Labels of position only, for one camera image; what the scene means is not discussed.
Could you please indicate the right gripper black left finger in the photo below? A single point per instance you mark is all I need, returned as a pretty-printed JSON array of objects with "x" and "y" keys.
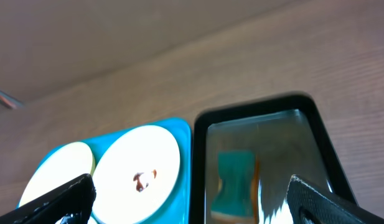
[{"x": 69, "y": 203}]

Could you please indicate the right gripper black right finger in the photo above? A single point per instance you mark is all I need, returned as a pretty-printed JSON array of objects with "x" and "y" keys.
[{"x": 309, "y": 203}]

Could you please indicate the green and yellow sponge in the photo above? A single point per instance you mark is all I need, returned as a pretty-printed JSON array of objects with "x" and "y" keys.
[{"x": 236, "y": 200}]

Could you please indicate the teal plastic tray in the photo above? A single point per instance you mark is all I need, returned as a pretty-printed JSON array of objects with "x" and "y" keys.
[{"x": 176, "y": 207}]

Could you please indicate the black water tray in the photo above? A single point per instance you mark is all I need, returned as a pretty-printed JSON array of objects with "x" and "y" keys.
[{"x": 284, "y": 135}]

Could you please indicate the white plate with dark stain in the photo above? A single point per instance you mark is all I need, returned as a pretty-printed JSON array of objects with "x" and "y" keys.
[{"x": 136, "y": 175}]

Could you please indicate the yellow plate with sauce stain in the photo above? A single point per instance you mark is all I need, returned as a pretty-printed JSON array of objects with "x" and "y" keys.
[{"x": 65, "y": 164}]

